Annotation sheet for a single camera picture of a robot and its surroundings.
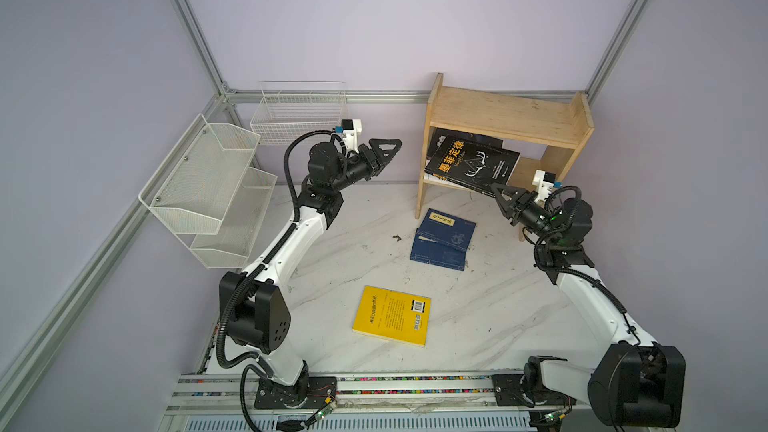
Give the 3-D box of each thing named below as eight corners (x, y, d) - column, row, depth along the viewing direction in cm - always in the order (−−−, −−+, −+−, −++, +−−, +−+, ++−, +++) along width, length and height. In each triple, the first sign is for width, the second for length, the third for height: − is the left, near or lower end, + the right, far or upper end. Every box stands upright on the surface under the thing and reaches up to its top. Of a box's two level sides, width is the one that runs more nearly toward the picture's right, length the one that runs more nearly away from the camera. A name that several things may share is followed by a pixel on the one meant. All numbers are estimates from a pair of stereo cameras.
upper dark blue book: (418, 234, 107) (418, 231, 105) (428, 211, 114) (428, 207, 112) (469, 252, 102) (470, 248, 100) (477, 227, 109) (478, 223, 107)
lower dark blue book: (409, 259, 101) (409, 256, 99) (416, 233, 108) (417, 230, 106) (463, 272, 98) (464, 269, 96) (467, 245, 105) (468, 242, 103)
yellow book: (351, 331, 86) (350, 329, 84) (364, 287, 94) (364, 284, 93) (425, 347, 83) (425, 345, 81) (431, 301, 91) (432, 298, 90)
